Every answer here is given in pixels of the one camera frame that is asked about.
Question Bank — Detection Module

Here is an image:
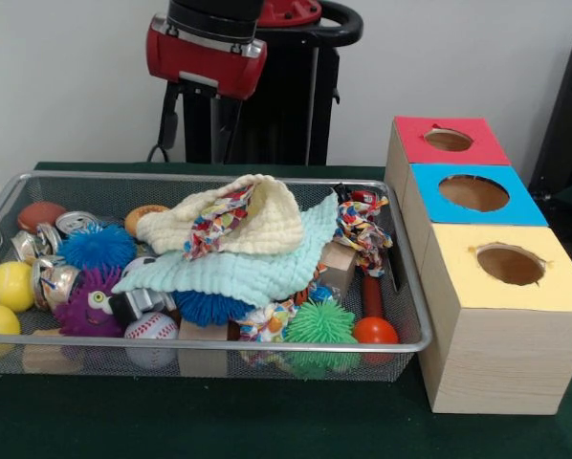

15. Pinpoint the multicoloured rope toy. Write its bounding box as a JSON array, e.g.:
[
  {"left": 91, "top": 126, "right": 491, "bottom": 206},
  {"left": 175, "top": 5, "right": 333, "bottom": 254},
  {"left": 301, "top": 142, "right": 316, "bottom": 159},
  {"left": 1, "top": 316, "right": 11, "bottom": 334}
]
[{"left": 334, "top": 189, "right": 394, "bottom": 278}]

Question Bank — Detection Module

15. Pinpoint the wooden box with three holes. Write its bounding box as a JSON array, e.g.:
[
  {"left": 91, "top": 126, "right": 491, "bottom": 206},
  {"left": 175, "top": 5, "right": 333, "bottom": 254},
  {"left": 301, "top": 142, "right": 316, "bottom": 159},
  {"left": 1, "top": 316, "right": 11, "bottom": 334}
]
[{"left": 385, "top": 116, "right": 572, "bottom": 416}]

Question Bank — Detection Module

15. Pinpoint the green spiky ball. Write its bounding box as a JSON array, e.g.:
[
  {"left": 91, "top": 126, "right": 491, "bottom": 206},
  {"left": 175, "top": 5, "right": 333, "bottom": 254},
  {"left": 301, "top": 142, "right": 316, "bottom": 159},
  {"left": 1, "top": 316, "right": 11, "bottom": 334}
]
[{"left": 283, "top": 298, "right": 359, "bottom": 376}]

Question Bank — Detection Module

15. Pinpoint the black panel stand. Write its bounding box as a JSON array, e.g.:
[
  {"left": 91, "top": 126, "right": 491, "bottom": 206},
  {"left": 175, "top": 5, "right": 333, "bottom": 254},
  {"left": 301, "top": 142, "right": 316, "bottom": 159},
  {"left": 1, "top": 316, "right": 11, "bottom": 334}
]
[{"left": 528, "top": 32, "right": 572, "bottom": 226}]

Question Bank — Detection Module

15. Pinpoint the crushed silver drink can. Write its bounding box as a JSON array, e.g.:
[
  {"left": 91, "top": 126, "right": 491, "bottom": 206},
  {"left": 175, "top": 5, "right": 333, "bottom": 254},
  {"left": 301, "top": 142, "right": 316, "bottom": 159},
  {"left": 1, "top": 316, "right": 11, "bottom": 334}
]
[{"left": 11, "top": 225, "right": 63, "bottom": 267}]

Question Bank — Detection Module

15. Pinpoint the cream knitted cloth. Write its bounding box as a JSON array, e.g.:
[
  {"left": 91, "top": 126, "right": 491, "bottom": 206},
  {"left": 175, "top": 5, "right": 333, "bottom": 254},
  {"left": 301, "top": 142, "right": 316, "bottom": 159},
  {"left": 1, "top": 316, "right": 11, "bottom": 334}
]
[{"left": 136, "top": 174, "right": 306, "bottom": 257}]

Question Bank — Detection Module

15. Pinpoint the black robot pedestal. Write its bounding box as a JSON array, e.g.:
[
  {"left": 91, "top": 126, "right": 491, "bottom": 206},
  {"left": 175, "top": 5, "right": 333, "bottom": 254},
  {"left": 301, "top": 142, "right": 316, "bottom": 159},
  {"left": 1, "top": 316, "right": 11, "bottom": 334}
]
[{"left": 171, "top": 0, "right": 363, "bottom": 165}]

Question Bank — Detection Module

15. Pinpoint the purple monster toy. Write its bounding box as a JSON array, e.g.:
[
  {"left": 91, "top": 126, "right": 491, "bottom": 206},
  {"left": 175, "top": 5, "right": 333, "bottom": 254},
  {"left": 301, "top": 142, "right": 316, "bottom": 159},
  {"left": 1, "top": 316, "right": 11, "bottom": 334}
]
[{"left": 55, "top": 268, "right": 126, "bottom": 338}]

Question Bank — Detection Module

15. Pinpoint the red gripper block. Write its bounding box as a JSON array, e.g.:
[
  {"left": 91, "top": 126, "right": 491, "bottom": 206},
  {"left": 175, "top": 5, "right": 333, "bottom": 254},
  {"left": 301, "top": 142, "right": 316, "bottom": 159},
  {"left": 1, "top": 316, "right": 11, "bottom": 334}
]
[{"left": 145, "top": 14, "right": 268, "bottom": 164}]

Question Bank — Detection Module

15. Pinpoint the dark green tablecloth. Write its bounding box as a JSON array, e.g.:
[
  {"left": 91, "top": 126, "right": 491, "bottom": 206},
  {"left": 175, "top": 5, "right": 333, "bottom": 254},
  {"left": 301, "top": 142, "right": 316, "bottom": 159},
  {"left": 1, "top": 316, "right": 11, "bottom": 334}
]
[{"left": 0, "top": 161, "right": 572, "bottom": 459}]

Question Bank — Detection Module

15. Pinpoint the clear shallow mesh bin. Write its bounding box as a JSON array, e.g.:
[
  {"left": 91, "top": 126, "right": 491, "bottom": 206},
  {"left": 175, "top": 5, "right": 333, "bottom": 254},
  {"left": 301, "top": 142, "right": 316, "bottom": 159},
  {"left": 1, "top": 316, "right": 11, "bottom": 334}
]
[{"left": 0, "top": 170, "right": 434, "bottom": 383}]

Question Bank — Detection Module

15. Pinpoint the multicoloured patterned cloth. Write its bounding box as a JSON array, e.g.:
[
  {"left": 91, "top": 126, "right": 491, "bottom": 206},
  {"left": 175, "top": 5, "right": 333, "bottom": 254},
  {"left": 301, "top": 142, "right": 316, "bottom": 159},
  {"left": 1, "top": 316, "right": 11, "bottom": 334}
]
[{"left": 183, "top": 184, "right": 259, "bottom": 261}]

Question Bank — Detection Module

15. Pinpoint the yellow ball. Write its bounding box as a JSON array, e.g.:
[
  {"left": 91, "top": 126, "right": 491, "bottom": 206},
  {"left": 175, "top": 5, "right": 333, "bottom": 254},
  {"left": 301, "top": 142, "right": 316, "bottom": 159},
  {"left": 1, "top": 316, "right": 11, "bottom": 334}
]
[{"left": 0, "top": 260, "right": 36, "bottom": 313}]

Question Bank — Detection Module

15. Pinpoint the blue spiky ball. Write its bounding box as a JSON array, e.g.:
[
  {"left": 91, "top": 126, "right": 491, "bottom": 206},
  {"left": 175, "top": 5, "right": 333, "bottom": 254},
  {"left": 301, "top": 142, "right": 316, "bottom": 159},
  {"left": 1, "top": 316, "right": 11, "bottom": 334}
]
[{"left": 58, "top": 223, "right": 139, "bottom": 274}]

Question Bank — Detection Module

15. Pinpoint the red maraca rattle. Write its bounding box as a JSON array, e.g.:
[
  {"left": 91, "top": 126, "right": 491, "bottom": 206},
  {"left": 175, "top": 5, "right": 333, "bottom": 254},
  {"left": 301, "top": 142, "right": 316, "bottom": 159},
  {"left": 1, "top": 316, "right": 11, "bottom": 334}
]
[{"left": 352, "top": 273, "right": 400, "bottom": 347}]

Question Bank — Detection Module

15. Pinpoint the mint knitted cloth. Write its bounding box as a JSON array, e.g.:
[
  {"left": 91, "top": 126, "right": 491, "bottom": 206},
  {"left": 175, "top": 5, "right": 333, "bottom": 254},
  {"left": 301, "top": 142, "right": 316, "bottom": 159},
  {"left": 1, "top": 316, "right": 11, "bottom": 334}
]
[{"left": 112, "top": 194, "right": 341, "bottom": 309}]

